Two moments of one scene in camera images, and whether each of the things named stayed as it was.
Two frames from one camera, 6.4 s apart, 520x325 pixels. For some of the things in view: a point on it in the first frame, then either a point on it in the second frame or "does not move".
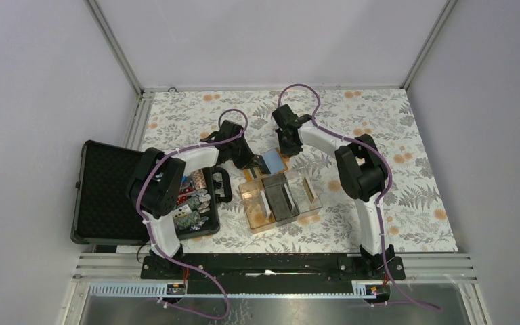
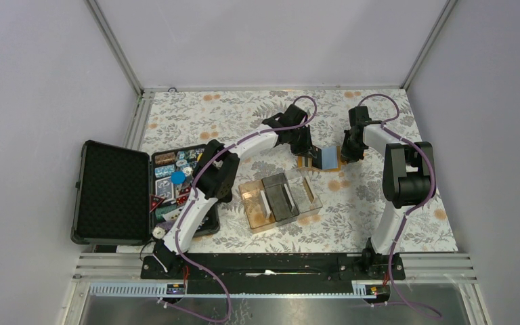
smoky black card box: [283, 204] does not move
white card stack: [267, 210] does not move
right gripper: [287, 152] -> [351, 157]
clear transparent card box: [304, 193] does not move
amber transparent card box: [257, 206] does not move
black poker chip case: [103, 214] does not move
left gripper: [249, 160] -> [305, 149]
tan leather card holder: [258, 174] -> [337, 169]
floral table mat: [293, 202] does not move
